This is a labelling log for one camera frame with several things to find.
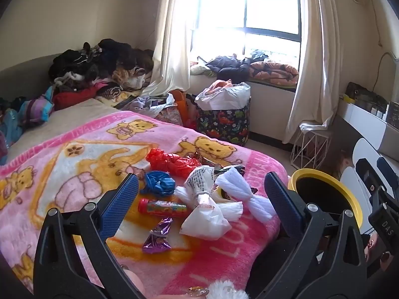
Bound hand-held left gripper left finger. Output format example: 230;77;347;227
33;172;147;299

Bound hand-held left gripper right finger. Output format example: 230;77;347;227
249;171;368;299

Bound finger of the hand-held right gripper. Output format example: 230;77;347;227
356;158;379;190
376;157;399;194

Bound yellow rimmed black bin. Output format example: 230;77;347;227
287;168;364;235

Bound red snack packet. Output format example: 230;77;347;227
138;198;188;215

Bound blue plastic bag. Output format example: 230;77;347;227
141;171;176;197

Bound red plastic bag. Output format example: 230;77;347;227
146;149;202;179

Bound yellow white snack bag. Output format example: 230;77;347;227
179;166;233;241

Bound person's right hand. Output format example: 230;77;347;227
362;233;394;270

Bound person's left hand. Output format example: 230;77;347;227
120;263;210;299

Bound white chair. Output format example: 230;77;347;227
340;139;384;200

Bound printed cardboard box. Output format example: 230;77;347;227
332;152;353;178

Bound purple foil wrapper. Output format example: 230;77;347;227
142;217;173;254

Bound white desk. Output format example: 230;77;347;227
338;95;399;162

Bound black box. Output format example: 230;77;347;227
387;101;399;125

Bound pink bear printed blanket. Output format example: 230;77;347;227
0;110;289;299

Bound dark foil wrapper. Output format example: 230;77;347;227
215;163;245;175

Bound dark green bag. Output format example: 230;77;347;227
346;82;389;113

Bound beige bed sheet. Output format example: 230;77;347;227
6;98;125;162

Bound dinosaur print basket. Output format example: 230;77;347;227
195;98;251;147

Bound pink floral cloth bag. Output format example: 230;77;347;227
154;104;184;127

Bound lavender white clothes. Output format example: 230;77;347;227
125;93;177;114

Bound brown patterned blanket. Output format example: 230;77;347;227
100;81;144;106

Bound orange bag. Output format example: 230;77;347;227
170;90;198;130

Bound red garment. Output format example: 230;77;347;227
51;85;100;111

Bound white plastic bag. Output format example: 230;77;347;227
195;82;251;110

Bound purple blue striped cloth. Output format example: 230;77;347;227
19;87;55;128

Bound orange patterned quilt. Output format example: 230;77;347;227
249;61;299;85

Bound pile of dark clothes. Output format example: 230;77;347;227
48;39;155;100

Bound dark jacket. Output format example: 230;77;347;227
206;55;250;83

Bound white green cloth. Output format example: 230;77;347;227
190;62;215;77

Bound window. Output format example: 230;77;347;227
189;0;303;66

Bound white wire stool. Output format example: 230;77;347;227
290;123;332;170

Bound wall cable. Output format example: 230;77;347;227
371;51;399;97

